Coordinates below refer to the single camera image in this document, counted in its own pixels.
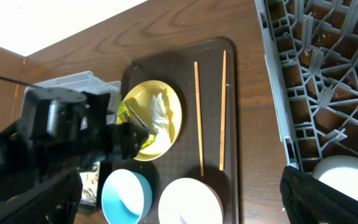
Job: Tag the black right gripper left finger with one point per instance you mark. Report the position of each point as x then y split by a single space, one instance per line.
54 201

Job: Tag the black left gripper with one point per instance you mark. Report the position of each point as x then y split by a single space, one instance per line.
102 138

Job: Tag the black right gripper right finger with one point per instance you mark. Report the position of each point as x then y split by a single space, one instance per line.
307 200

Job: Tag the green snack wrapper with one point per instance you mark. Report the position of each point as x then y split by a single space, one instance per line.
126 114

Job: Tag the white napkin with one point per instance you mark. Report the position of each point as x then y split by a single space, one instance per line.
160 123

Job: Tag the white paper cup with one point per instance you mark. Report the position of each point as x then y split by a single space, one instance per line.
340 173

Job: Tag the light blue bowl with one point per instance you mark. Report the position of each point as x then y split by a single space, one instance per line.
126 197

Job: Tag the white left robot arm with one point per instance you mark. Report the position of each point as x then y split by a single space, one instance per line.
60 128

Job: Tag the rice food waste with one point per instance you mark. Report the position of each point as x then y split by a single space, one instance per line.
90 184

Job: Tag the black waste tray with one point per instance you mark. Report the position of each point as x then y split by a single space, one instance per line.
88 210

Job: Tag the grey dishwasher rack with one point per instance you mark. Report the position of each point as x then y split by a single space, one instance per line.
311 54

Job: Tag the yellow plate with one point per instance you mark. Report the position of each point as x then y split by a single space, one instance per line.
140 99

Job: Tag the clear plastic bin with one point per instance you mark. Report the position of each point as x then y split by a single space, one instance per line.
86 81

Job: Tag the white bowl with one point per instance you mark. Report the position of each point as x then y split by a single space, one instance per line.
188 201

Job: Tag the dark brown serving tray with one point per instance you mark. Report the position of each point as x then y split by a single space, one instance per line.
176 68

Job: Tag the left wooden chopstick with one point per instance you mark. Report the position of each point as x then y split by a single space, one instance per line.
199 120

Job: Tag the wooden chopstick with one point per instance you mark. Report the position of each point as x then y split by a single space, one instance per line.
199 120
223 114

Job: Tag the right wooden chopstick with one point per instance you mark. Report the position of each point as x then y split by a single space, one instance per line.
223 114

